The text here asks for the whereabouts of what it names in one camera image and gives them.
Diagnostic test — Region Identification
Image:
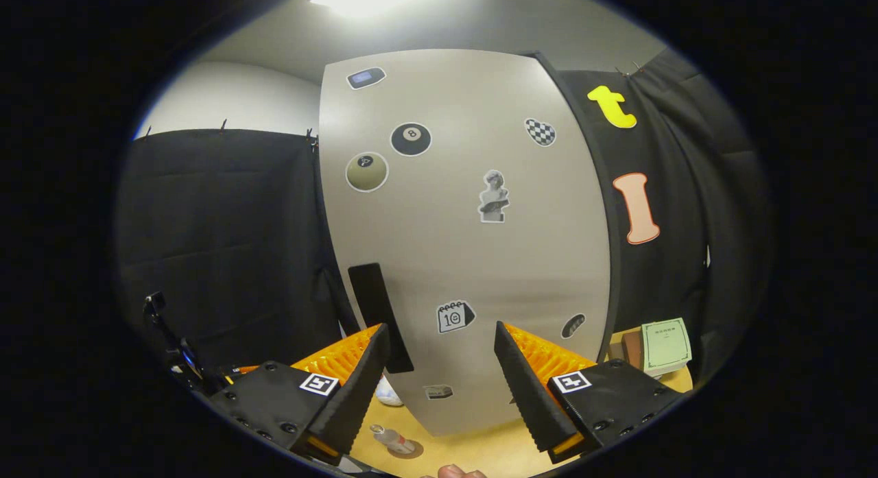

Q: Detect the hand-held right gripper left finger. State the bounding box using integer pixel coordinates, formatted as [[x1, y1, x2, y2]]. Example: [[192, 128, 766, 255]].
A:
[[206, 324, 392, 465]]

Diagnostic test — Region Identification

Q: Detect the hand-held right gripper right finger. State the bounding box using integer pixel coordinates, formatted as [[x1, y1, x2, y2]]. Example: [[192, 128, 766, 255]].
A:
[[494, 322, 687, 465]]

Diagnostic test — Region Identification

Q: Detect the small clear bottle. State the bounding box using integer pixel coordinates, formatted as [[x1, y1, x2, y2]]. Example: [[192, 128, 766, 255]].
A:
[[370, 424, 417, 455]]

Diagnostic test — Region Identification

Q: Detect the brown round coaster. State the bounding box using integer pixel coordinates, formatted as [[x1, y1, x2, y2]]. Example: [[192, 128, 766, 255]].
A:
[[386, 438, 425, 460]]

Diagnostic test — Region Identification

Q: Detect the black door handle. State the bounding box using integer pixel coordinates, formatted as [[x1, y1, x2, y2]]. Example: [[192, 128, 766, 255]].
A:
[[348, 263, 415, 374]]

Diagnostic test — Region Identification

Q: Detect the grey cabinet door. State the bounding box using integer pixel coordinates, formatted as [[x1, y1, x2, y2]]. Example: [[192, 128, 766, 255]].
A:
[[318, 49, 611, 438]]

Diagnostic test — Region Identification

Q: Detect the brown book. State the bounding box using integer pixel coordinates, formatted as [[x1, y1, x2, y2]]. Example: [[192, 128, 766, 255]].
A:
[[608, 330, 646, 371]]

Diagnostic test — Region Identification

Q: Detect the black backdrop cloth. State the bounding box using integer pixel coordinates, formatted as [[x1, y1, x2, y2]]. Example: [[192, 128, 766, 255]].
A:
[[113, 48, 776, 396]]

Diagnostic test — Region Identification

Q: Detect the green book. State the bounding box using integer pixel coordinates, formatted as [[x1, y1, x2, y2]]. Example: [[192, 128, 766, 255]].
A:
[[641, 318, 693, 378]]

